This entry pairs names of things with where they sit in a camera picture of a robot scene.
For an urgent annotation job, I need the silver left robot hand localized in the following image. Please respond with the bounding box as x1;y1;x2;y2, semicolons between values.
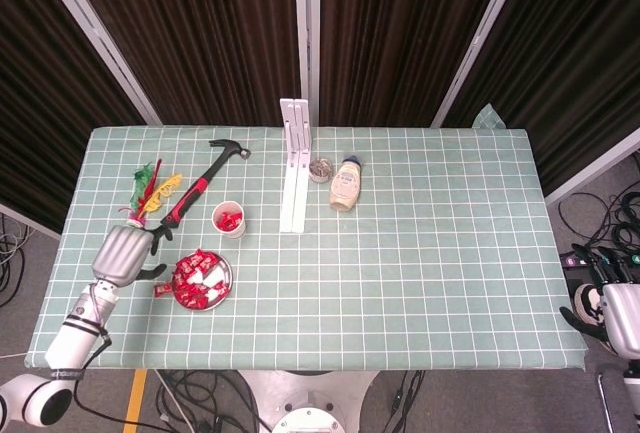
91;224;174;288

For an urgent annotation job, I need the white folding stand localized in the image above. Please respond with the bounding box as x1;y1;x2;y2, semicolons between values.
278;97;314;234

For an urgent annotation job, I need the grey floor cable bundle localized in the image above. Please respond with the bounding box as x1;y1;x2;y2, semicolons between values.
0;212;34;307

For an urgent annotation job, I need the white paper cup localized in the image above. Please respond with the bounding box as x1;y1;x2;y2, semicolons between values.
211;200;248;240

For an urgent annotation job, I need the white slanted frame post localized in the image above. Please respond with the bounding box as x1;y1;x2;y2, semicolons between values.
430;0;531;128
29;0;164;127

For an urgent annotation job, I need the white upright frame post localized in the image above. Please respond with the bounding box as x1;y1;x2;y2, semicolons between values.
292;0;322;127

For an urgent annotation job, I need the colourful feather shuttlecock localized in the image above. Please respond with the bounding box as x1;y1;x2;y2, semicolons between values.
118;157;184;230

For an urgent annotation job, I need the round metal plate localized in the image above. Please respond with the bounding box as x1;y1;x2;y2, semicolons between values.
172;248;235;311

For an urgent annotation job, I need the green checked tablecloth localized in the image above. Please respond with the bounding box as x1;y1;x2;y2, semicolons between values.
23;102;589;372

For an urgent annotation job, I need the white floor frame rail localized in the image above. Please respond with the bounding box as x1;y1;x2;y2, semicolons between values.
0;202;62;242
544;127;640;207

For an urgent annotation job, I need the white black sneaker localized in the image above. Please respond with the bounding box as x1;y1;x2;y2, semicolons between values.
573;283;605;327

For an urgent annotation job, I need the black cable with connector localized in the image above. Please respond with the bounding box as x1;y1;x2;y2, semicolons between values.
387;370;426;433

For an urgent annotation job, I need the yellow floor tape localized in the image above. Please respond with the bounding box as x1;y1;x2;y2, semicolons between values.
123;369;150;432

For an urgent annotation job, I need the black red claw hammer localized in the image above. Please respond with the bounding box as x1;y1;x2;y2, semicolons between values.
159;138;253;229

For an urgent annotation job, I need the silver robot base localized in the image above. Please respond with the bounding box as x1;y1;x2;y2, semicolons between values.
239;370;381;433

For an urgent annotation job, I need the dark brown pleated curtain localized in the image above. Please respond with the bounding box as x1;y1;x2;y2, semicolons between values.
62;0;302;127
319;0;512;128
444;0;640;194
0;0;146;234

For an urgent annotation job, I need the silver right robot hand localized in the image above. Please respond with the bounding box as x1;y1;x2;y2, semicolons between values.
558;247;640;359

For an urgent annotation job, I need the black floor cable bundle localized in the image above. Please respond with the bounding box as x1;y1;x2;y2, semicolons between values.
149;370;266;433
557;187;640;254

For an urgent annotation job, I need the cream mayonnaise squeeze bottle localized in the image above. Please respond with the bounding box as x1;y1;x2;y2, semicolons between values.
328;154;365;213

